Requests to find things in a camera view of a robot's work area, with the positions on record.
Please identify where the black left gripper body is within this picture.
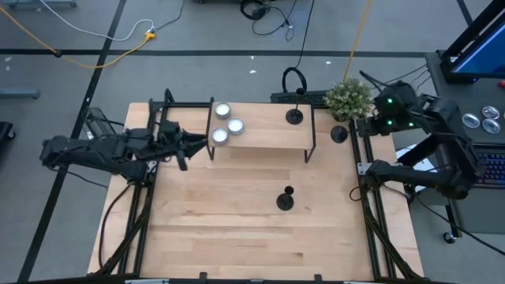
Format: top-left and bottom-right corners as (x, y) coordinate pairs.
(157, 120), (190, 172)

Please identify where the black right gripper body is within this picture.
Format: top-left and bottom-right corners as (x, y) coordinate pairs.
(356, 116), (386, 139)

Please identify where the white candle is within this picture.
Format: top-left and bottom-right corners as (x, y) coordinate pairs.
(226, 117), (245, 136)
(211, 127), (230, 146)
(214, 102), (232, 120)

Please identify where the black candle stick holder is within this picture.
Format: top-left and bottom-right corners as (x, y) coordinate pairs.
(285, 87), (307, 126)
(275, 185), (295, 212)
(330, 125), (350, 144)

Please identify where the small green potted plant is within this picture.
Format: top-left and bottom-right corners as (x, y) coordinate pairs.
(324, 76), (376, 122)

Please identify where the white paper sheet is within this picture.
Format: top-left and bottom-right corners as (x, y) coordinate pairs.
(395, 143), (431, 194)

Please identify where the black power strip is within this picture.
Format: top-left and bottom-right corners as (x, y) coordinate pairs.
(270, 90), (331, 106)

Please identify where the wooden shelf with black legs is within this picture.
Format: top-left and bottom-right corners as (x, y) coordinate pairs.
(204, 97), (317, 163)

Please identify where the dark grey computer desk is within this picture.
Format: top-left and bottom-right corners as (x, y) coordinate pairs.
(398, 50), (505, 237)

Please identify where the silver tin lid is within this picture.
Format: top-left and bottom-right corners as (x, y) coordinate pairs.
(481, 118), (502, 135)
(481, 105), (501, 120)
(461, 113), (481, 129)

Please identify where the backlit black keyboard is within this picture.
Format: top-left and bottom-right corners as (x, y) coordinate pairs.
(475, 151), (505, 189)

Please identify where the computer monitor with blue screen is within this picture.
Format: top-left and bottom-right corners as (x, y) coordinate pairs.
(440, 0), (505, 84)

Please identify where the grey floor bar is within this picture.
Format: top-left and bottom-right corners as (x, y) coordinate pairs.
(0, 87), (40, 100)

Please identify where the black object at floor edge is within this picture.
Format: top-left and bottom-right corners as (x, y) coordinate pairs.
(0, 121), (17, 159)

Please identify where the black wire mesh box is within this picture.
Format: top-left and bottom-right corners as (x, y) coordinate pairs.
(82, 106), (119, 139)

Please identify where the yellow hanging cable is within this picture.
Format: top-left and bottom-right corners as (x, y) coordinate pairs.
(342, 0), (374, 82)

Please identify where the black looped cable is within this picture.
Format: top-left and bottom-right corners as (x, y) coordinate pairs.
(281, 0), (316, 94)

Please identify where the yellow extension cable with plug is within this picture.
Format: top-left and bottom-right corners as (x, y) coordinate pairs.
(0, 6), (157, 70)

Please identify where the black cable along frame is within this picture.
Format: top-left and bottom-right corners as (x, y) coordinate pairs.
(97, 181), (134, 270)

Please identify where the thin black floor cable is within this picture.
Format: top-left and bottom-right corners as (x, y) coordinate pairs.
(154, 0), (185, 32)

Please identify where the white floor cable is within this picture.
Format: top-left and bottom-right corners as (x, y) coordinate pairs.
(39, 0), (155, 43)

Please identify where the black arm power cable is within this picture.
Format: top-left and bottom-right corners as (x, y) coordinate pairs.
(416, 195), (505, 257)

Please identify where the coiled black floor cable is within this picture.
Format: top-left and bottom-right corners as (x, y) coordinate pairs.
(239, 0), (296, 42)

